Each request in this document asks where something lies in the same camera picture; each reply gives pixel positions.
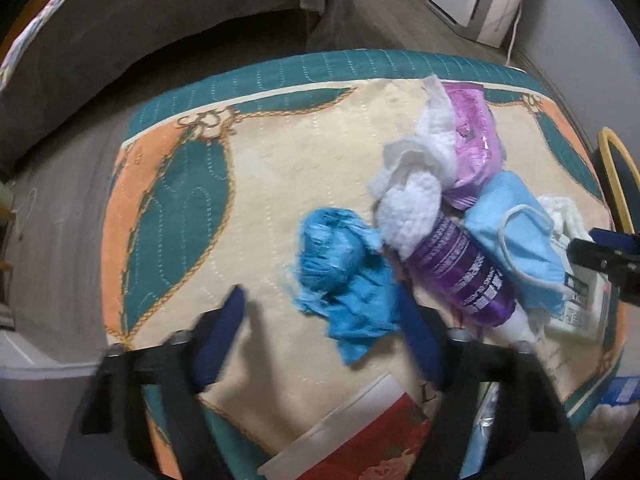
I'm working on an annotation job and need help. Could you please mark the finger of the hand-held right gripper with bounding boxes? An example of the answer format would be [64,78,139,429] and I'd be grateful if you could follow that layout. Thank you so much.
[589,228,640,253]
[567,237,640,306]

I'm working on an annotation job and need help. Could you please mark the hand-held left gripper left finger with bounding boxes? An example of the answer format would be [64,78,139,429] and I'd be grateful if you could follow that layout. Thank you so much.
[80,284,246,480]

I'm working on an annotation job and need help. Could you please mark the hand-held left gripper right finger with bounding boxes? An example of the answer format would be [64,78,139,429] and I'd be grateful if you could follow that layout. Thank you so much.
[392,280,586,480]

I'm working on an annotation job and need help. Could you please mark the white printed carton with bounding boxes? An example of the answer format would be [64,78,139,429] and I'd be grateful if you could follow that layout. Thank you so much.
[544,232,617,346]

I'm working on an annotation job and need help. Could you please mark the small white tissue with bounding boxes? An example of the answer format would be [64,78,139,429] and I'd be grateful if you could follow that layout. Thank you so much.
[537,194,588,241]

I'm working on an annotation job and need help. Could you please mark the purple bottle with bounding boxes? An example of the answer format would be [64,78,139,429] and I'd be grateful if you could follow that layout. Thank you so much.
[405,207,536,348]

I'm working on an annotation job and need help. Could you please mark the blue face mask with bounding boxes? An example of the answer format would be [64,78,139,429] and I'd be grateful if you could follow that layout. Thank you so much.
[462,170,568,318]

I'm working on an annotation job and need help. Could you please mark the blue plastic glove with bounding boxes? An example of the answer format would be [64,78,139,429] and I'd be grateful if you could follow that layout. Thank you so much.
[292,206,403,366]

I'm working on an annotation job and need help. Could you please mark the purple plastic packet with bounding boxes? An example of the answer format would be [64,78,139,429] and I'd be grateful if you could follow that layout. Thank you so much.
[440,81,508,211]

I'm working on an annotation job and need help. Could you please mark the clear plastic bag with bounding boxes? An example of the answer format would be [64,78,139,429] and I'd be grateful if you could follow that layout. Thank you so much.
[459,382,503,480]

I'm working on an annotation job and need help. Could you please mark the printed quilted mat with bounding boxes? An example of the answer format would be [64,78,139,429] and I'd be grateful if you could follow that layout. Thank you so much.
[100,49,632,480]

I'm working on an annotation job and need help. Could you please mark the blue packet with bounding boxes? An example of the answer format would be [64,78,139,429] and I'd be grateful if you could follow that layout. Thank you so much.
[600,377,640,407]

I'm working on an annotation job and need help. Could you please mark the white fluffy cloth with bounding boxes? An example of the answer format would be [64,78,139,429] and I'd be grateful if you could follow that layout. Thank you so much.
[582,404,638,468]

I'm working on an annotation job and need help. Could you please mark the white low furniture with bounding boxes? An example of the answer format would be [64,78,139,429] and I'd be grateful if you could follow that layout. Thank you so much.
[0,329,103,378]

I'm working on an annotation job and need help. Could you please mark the wooden side table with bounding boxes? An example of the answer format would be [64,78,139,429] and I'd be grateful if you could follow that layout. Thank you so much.
[0,180,18,311]

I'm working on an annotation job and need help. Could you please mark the grey bed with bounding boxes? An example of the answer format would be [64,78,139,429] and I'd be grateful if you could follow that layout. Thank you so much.
[0,0,363,173]

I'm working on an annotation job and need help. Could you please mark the floral bed cover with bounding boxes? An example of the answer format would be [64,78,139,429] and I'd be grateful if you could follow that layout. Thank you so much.
[0,0,87,92]

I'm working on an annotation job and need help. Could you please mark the white cable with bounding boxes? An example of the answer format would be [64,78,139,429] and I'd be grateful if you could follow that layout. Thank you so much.
[504,7,525,67]

